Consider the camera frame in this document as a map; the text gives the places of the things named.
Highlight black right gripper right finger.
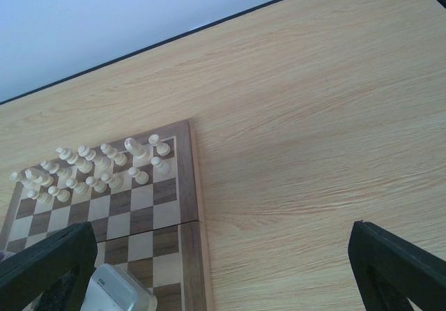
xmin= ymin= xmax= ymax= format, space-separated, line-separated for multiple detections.
xmin=348 ymin=221 xmax=445 ymax=310

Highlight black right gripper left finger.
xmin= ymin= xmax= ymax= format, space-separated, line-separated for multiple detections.
xmin=1 ymin=222 xmax=98 ymax=310

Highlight white pawn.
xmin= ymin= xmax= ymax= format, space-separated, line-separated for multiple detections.
xmin=100 ymin=173 xmax=123 ymax=190
xmin=151 ymin=157 xmax=170 ymax=175
xmin=66 ymin=179 xmax=89 ymax=194
xmin=128 ymin=167 xmax=149 ymax=185
xmin=27 ymin=190 xmax=53 ymax=204
xmin=48 ymin=185 xmax=70 ymax=202
xmin=86 ymin=176 xmax=107 ymax=193

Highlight wooden chess board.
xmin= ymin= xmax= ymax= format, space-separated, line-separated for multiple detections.
xmin=1 ymin=120 xmax=214 ymax=310

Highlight white knight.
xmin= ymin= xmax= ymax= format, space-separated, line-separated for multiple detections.
xmin=124 ymin=137 xmax=149 ymax=160
xmin=25 ymin=167 xmax=54 ymax=187

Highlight white bishop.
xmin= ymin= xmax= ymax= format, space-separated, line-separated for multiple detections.
xmin=100 ymin=144 xmax=128 ymax=166
xmin=40 ymin=160 xmax=72 ymax=179

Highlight white rook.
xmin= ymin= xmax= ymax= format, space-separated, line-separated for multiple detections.
xmin=10 ymin=172 xmax=34 ymax=190
xmin=148 ymin=134 xmax=171 ymax=156

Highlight white king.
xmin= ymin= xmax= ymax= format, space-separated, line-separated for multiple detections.
xmin=56 ymin=147 xmax=93 ymax=174

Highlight white queen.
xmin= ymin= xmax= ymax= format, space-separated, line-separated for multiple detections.
xmin=77 ymin=145 xmax=111 ymax=169

